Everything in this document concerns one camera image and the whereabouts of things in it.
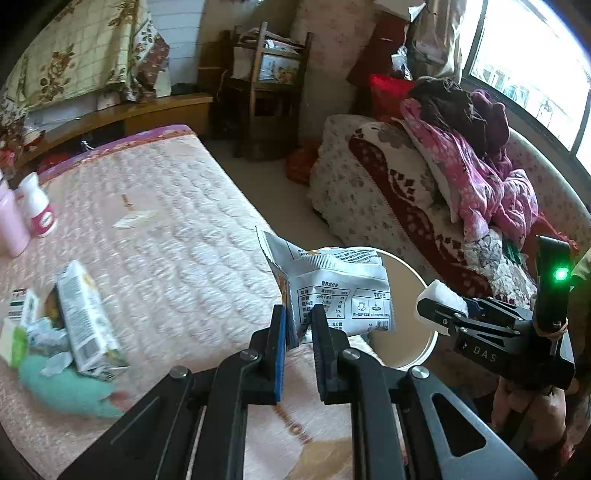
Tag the floral printed box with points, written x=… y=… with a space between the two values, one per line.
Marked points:
x=279 y=69

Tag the white green barcoded box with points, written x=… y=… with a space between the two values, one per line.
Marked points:
x=21 y=307

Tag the window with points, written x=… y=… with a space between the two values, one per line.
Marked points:
x=535 y=60

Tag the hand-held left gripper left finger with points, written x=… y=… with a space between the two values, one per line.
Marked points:
x=279 y=369

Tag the dark brown garment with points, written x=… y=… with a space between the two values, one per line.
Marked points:
x=443 y=106

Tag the artificial flower bouquet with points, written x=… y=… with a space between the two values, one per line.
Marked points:
x=16 y=134

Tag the pink quilted bed mattress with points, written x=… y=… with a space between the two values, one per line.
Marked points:
x=161 y=221

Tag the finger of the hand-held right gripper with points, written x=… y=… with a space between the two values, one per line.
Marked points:
x=498 y=308
x=443 y=316

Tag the white printed snack packet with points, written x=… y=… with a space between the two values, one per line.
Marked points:
x=332 y=277

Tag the white green packet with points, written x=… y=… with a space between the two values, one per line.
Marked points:
x=11 y=344

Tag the floral covered sofa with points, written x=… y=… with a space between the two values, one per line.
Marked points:
x=351 y=203

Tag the floral covered tall appliance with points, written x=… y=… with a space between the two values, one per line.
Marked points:
x=332 y=46

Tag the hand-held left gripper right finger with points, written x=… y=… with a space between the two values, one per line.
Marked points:
x=319 y=369

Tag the person's right hand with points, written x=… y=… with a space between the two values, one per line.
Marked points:
x=531 y=415

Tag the red bag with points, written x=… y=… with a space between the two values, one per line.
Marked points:
x=300 y=166

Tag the maroon garment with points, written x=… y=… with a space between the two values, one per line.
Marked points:
x=494 y=124

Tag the white foam piece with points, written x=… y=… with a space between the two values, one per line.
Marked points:
x=438 y=291

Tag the pile of pink clothes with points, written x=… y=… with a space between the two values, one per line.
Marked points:
x=466 y=180

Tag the wooden cabinet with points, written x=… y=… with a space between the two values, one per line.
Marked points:
x=152 y=115

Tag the green item on sofa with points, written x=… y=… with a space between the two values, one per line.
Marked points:
x=516 y=253

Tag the pink bin with white inside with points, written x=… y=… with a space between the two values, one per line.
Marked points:
x=408 y=318

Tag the teal plush toy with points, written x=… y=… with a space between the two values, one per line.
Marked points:
x=69 y=392

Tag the crumpled paper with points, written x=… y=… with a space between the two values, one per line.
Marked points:
x=48 y=341

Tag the red white sofa throw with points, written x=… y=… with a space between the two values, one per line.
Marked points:
x=406 y=203

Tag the beige curtain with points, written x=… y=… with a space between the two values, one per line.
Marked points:
x=438 y=37

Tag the floral checked cloth cover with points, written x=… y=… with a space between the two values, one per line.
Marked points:
x=78 y=50

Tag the wooden chair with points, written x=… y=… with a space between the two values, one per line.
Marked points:
x=258 y=115

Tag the white pill bottle pink label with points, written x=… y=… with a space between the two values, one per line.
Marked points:
x=39 y=210

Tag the flat black device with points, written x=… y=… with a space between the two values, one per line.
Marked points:
x=183 y=88

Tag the red cushion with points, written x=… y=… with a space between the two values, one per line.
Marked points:
x=390 y=92

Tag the white milk carton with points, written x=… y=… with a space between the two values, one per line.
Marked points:
x=83 y=318

